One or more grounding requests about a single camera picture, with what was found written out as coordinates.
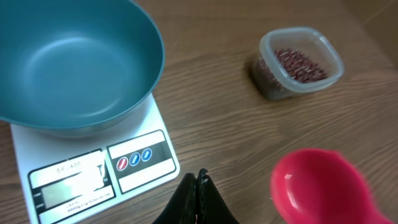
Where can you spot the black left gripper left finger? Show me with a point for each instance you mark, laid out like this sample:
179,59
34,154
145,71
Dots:
181,208

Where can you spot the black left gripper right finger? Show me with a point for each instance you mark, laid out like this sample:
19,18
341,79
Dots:
210,206

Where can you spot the red measuring scoop blue handle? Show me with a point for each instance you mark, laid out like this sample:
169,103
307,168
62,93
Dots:
315,186

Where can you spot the white digital kitchen scale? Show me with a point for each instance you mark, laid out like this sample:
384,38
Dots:
66,180

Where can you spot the blue metal bowl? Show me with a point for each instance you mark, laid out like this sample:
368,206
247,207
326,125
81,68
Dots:
76,67

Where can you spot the red beans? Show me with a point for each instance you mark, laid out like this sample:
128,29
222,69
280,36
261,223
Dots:
297,65

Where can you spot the clear plastic container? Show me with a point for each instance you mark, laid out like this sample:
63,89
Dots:
311,43

